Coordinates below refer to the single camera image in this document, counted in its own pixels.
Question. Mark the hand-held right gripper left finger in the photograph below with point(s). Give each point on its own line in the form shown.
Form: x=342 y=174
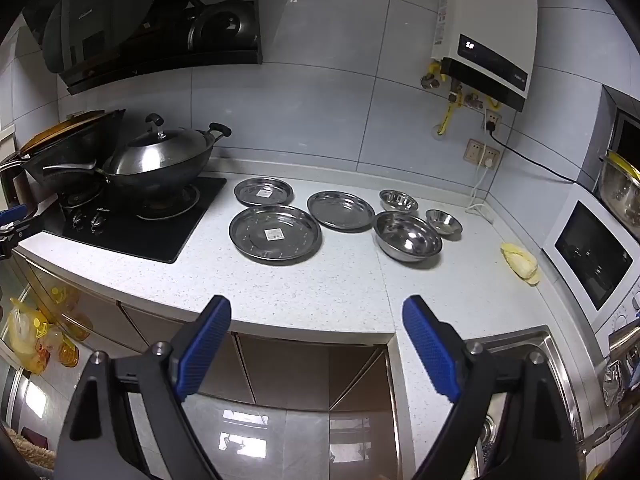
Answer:
x=205 y=345

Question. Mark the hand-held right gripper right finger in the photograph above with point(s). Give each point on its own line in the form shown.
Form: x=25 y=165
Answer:
x=430 y=350

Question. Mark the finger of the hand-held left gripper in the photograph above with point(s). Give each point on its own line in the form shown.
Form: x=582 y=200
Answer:
x=20 y=232
x=12 y=213

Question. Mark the large steel bowl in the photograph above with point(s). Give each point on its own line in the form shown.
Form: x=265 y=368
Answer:
x=407 y=237

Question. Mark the small steel bowl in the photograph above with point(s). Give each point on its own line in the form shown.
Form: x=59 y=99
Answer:
x=444 y=221
x=398 y=200

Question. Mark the large labelled steel plate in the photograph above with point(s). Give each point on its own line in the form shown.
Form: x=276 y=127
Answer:
x=275 y=232

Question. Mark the small labelled steel plate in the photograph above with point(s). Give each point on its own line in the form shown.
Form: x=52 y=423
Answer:
x=264 y=191

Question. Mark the plain steel plate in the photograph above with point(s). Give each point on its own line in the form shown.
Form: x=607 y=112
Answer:
x=341 y=210

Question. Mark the brown base cabinet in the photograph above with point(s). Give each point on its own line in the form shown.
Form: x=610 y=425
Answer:
x=280 y=370

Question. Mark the black frying pan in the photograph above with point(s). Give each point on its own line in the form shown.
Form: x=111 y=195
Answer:
x=65 y=152

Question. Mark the wooden cutting board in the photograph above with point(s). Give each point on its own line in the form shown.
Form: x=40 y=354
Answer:
x=50 y=132

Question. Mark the steel sink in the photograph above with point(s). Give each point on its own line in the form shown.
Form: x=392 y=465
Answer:
x=530 y=360

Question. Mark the yellow oil bottles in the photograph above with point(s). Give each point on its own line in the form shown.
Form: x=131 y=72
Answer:
x=25 y=335

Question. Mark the black glass gas stove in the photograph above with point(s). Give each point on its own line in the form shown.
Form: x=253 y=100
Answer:
x=150 y=240

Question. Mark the yellow napa cabbage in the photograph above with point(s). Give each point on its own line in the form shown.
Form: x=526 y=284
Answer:
x=520 y=262

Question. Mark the black wok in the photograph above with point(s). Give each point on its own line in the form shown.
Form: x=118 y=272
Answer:
x=160 y=180

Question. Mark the steel wok lid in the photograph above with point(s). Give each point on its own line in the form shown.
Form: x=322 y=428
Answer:
x=150 y=152

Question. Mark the white microwave oven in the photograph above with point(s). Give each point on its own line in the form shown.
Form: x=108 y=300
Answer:
x=590 y=255

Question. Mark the steel faucet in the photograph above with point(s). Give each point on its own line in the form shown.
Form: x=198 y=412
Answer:
x=625 y=340

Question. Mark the brown floor mat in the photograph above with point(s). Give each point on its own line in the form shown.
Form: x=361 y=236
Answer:
x=30 y=447

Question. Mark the black range hood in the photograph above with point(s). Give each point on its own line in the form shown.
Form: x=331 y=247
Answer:
x=125 y=10

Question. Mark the yellow gas valve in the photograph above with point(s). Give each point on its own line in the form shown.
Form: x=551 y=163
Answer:
x=434 y=72

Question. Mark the white water heater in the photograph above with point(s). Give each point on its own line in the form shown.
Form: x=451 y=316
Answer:
x=485 y=10

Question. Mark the beige double wall outlet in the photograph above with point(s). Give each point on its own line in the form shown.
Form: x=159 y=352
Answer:
x=475 y=150

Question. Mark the white wall outlet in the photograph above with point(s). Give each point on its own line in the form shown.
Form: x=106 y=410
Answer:
x=492 y=120

